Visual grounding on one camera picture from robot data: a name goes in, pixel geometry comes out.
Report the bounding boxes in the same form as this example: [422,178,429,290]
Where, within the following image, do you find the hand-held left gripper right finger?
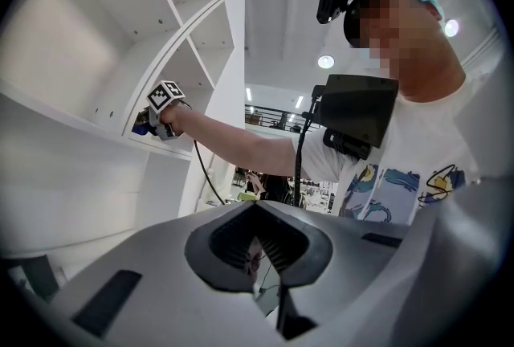
[255,199,411,347]

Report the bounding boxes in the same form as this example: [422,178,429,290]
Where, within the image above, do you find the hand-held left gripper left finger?
[47,200,283,347]

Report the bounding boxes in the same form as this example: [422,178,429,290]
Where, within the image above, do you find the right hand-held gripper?
[145,79,186,141]

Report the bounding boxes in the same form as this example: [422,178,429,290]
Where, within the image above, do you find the white desk with shelving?
[0,0,248,259]

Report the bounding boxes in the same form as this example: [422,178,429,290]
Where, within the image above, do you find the person's right forearm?
[160,106,303,180]

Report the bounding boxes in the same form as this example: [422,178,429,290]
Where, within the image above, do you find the black railing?
[244,104,319,132]

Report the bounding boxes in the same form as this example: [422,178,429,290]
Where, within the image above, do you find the black chest-mounted device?
[294,74,401,210]

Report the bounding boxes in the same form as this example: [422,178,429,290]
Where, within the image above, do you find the person's white printed shirt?
[292,71,496,227]

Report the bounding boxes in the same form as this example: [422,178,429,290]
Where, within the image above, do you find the person's head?
[344,0,467,102]

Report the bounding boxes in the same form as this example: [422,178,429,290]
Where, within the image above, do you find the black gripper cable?
[192,138,226,206]

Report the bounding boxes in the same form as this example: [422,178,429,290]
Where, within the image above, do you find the black head-mounted camera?
[316,0,356,26]

